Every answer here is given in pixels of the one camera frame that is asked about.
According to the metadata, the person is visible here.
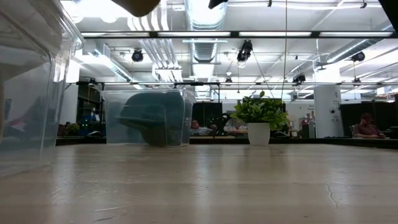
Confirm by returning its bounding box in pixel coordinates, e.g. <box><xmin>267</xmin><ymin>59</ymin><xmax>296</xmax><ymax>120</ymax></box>
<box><xmin>352</xmin><ymin>113</ymin><xmax>387</xmax><ymax>139</ymax></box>
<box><xmin>190</xmin><ymin>119</ymin><xmax>218</xmax><ymax>136</ymax></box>

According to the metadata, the black overhead camera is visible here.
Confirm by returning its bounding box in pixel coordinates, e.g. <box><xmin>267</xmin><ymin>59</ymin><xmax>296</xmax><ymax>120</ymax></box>
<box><xmin>236</xmin><ymin>39</ymin><xmax>254</xmax><ymax>63</ymax></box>

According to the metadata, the green plant in white pot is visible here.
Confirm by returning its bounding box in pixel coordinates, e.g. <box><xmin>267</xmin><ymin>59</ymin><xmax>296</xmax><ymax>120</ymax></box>
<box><xmin>229</xmin><ymin>90</ymin><xmax>290</xmax><ymax>146</ymax></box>

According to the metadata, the thin hanging cable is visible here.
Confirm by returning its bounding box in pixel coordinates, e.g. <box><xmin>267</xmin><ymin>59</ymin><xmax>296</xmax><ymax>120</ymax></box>
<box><xmin>280</xmin><ymin>0</ymin><xmax>289</xmax><ymax>100</ymax></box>

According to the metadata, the silver ventilation duct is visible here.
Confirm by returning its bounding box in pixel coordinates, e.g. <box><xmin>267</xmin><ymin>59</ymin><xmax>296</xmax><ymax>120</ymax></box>
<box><xmin>185</xmin><ymin>0</ymin><xmax>229</xmax><ymax>63</ymax></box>

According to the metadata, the white pillar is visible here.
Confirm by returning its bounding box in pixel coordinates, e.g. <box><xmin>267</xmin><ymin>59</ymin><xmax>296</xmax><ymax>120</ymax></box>
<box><xmin>313</xmin><ymin>85</ymin><xmax>345</xmax><ymax>138</ymax></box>

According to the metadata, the dark green baseball cap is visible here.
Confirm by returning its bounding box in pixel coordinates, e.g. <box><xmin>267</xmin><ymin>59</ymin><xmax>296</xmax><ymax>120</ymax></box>
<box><xmin>124</xmin><ymin>91</ymin><xmax>187</xmax><ymax>147</ymax></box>
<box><xmin>115</xmin><ymin>104</ymin><xmax>170</xmax><ymax>147</ymax></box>

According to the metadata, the clear plastic storage bin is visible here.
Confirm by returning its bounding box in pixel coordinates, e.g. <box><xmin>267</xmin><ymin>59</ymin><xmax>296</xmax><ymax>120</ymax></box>
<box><xmin>101</xmin><ymin>88</ymin><xmax>197</xmax><ymax>148</ymax></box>
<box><xmin>0</xmin><ymin>0</ymin><xmax>85</xmax><ymax>178</ymax></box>

